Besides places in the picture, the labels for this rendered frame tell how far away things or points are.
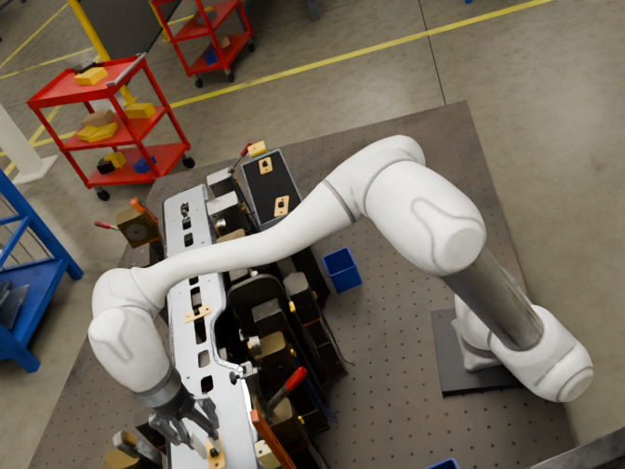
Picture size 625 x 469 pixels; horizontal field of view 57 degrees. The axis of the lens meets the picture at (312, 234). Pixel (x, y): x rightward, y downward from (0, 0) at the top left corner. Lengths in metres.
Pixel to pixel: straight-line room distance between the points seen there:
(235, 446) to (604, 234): 2.16
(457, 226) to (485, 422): 0.80
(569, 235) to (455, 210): 2.15
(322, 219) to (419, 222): 0.22
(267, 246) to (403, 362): 0.79
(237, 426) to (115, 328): 0.46
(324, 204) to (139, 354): 0.42
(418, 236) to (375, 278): 1.08
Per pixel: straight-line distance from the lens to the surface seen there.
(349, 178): 1.04
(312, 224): 1.04
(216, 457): 1.38
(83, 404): 2.18
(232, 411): 1.43
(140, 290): 1.18
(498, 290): 1.14
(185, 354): 1.61
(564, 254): 2.94
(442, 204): 0.90
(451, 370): 1.66
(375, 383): 1.71
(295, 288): 1.49
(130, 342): 1.06
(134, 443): 1.40
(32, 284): 4.04
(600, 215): 3.13
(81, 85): 4.39
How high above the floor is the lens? 2.07
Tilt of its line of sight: 38 degrees down
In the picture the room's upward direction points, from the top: 23 degrees counter-clockwise
